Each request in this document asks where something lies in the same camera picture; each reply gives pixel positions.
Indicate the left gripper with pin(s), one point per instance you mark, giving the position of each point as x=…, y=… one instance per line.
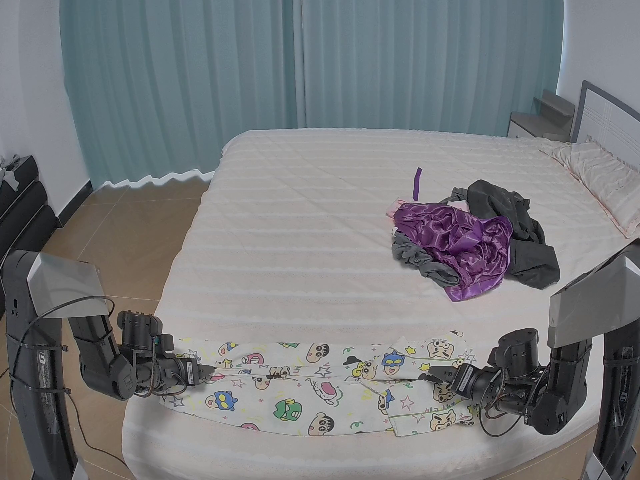
x=186, y=373

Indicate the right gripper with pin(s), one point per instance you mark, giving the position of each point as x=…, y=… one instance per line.
x=470, y=383

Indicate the white printed pyjama top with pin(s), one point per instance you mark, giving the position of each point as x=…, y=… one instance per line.
x=300, y=393

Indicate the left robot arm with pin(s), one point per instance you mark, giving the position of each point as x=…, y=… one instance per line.
x=50, y=278

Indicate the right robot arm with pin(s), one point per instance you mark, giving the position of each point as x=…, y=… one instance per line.
x=585, y=303

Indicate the pile of clothes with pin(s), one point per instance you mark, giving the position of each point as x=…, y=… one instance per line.
x=10, y=173

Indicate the dark grey garment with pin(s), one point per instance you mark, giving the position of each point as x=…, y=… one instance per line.
x=535, y=263

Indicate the purple satin garment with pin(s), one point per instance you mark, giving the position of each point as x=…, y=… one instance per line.
x=450, y=243

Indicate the pink garment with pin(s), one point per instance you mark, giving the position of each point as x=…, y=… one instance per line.
x=392, y=210

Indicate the bed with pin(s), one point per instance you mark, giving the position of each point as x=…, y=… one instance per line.
x=325, y=218

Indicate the black chest of drawers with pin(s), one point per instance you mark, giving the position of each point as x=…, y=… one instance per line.
x=25, y=208

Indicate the pale pink pillow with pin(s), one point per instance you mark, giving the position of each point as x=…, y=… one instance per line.
x=600, y=175

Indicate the white grey bedside table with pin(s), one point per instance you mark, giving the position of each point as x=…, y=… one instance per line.
x=540, y=120

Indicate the blue-green curtain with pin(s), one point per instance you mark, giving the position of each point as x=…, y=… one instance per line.
x=180, y=68
x=430, y=48

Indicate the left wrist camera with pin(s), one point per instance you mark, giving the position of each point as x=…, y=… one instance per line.
x=165, y=344

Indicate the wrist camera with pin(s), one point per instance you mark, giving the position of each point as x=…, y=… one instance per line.
x=165, y=344
x=495, y=357

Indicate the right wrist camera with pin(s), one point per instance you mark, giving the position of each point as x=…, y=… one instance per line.
x=495, y=357

